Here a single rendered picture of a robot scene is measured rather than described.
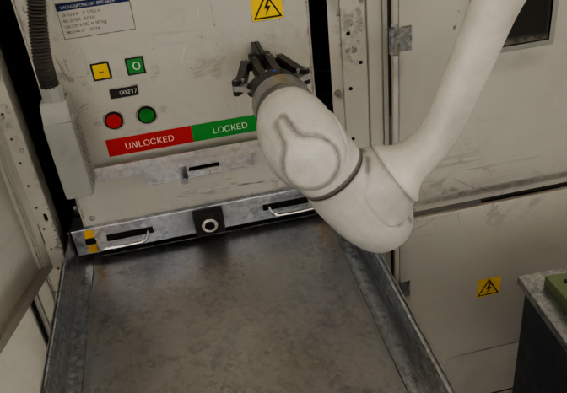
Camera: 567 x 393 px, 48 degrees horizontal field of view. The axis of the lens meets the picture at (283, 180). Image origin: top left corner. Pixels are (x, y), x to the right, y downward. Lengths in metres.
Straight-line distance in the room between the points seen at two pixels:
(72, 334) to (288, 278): 0.40
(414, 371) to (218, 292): 0.39
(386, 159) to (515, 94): 0.55
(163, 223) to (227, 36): 0.40
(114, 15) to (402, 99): 0.56
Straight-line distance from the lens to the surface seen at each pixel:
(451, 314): 1.65
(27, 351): 1.52
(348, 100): 1.26
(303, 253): 1.25
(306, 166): 0.76
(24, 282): 1.35
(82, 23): 1.15
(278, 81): 0.91
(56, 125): 1.10
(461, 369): 1.82
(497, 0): 0.84
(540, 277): 1.38
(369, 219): 0.88
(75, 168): 1.13
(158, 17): 1.14
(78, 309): 1.24
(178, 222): 1.31
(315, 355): 1.06
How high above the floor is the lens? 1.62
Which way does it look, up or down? 31 degrees down
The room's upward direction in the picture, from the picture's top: 7 degrees counter-clockwise
